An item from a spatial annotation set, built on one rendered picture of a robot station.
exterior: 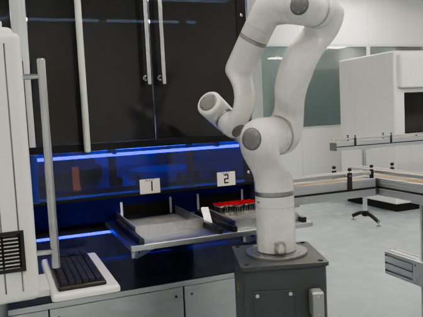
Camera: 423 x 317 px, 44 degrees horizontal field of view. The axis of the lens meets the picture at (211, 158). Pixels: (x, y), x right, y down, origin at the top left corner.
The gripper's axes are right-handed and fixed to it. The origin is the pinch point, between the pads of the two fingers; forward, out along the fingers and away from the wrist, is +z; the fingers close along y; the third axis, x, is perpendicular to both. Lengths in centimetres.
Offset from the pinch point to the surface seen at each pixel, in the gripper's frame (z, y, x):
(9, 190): -65, -5, -55
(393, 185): 99, 11, 33
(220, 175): 28.3, -21.7, -17.1
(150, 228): -6.2, -4.8, -46.6
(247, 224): 11.6, 14.2, -22.9
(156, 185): 8.9, -29.0, -37.1
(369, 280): 249, -16, -10
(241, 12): 5, -53, 42
